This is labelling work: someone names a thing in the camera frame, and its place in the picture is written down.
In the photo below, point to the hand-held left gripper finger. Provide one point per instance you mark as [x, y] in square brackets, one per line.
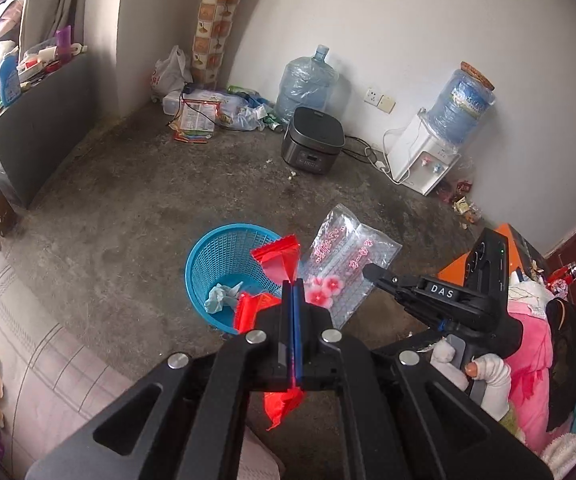
[299, 325]
[288, 325]

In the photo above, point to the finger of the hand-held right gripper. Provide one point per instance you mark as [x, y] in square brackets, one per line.
[397, 282]
[420, 310]

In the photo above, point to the red plastic wrapper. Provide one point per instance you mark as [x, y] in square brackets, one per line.
[248, 310]
[278, 257]

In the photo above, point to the blue plastic wastebasket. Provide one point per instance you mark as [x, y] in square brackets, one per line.
[218, 255]

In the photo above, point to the person's right hand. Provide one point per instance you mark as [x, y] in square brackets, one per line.
[487, 375]

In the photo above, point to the clear plastic bag pink flowers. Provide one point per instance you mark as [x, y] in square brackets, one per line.
[357, 255]

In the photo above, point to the pile of snack wrappers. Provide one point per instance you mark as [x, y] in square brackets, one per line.
[460, 200]

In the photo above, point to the crumpled light blue tissue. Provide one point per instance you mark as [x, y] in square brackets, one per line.
[218, 297]

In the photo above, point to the pink cloth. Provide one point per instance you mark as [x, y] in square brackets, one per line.
[530, 360]

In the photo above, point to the black cloth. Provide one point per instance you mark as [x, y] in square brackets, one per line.
[572, 355]

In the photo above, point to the white water dispenser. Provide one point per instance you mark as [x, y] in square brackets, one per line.
[417, 155]

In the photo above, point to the blue water jug with label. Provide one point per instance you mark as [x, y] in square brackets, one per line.
[460, 105]

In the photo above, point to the dark grey rice cooker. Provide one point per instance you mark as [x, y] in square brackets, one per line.
[313, 135]

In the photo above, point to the green drink can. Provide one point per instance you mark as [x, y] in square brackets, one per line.
[274, 124]

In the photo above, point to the white fluffy blanket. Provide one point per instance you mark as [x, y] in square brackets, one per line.
[567, 455]

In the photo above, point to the empty blue water jug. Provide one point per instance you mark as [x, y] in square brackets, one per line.
[305, 85]

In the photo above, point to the crumpled clear plastic bags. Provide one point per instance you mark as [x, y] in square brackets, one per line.
[240, 110]

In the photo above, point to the red-edged printed packet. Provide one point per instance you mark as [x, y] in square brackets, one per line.
[195, 120]

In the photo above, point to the white plastic container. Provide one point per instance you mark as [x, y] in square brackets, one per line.
[173, 104]

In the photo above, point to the white plastic bag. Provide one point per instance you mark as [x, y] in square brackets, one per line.
[168, 72]

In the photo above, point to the rolled patterned mat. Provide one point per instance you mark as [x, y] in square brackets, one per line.
[215, 25]

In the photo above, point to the grey cabinet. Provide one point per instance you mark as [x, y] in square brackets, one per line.
[43, 130]

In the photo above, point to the purple bottle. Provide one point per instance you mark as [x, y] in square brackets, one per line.
[63, 42]

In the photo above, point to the blue spray bottle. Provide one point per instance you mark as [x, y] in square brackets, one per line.
[9, 80]

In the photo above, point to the beige wall socket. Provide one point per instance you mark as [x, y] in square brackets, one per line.
[387, 104]

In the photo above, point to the white wall socket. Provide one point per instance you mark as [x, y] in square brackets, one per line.
[372, 96]

